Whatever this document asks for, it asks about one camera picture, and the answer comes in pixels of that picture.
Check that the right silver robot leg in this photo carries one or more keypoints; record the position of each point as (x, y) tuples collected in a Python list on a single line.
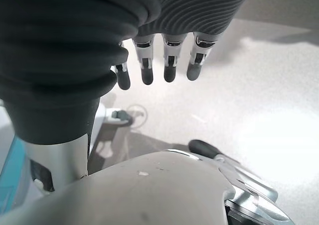
[(137, 197)]

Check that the right robot hand dark palm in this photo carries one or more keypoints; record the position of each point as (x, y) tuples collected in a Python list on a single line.
[(74, 35)]

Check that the grey cart caster wheel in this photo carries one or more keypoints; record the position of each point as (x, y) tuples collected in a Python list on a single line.
[(120, 116)]

